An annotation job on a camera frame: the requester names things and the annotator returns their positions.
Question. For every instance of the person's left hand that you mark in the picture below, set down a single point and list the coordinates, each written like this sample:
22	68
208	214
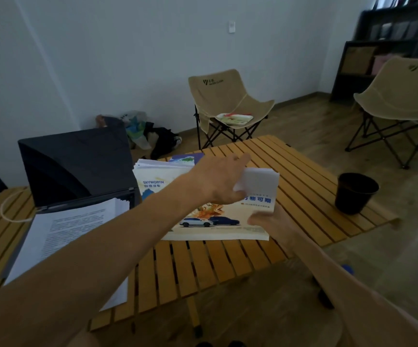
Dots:
219	180

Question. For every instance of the person's right hand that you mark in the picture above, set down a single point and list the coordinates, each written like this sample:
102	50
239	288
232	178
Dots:
275	227

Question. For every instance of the blue booklet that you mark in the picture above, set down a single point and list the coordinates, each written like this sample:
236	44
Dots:
185	158

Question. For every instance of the thin stack of sorted sheets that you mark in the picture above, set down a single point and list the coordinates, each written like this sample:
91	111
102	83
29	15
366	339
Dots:
263	178

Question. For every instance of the colourful illustrated leaflet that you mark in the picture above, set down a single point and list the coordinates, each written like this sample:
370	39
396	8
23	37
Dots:
201	227

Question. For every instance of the black plastic pot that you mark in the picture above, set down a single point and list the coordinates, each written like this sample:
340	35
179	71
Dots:
355	195

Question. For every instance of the grey laptop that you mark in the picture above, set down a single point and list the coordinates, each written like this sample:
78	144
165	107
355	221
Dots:
75	162

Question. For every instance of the sorted text document stack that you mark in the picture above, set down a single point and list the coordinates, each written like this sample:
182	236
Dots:
60	231

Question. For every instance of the person's left forearm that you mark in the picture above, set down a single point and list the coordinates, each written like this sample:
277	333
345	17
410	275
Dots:
86	271

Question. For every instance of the person's right forearm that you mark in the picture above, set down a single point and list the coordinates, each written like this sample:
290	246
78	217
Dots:
368	303

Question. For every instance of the wooden slatted table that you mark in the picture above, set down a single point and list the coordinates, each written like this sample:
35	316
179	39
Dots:
303	184

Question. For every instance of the person's right black shoe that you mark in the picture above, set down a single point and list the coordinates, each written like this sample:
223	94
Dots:
237	344

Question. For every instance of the person's black shoe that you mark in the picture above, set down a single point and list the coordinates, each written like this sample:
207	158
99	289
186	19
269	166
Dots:
203	344
237	344

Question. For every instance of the person's left black shoe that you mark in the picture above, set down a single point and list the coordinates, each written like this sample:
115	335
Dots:
203	344

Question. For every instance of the red and white booklet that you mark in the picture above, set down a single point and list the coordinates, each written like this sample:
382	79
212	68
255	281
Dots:
234	119

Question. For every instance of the dark bottle with blue cap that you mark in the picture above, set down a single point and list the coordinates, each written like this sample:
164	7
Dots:
347	269

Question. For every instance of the beige folding chair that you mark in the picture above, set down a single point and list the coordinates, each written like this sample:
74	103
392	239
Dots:
400	90
219	90

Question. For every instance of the black shelf unit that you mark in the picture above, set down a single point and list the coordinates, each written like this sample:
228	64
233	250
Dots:
339	90

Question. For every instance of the woven storage basket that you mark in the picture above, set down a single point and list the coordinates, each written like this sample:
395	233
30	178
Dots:
357	60

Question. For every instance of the pink storage box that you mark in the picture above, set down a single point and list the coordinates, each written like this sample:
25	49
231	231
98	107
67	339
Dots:
379	65

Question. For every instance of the white wall hook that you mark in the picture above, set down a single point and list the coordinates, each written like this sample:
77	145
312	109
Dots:
232	27

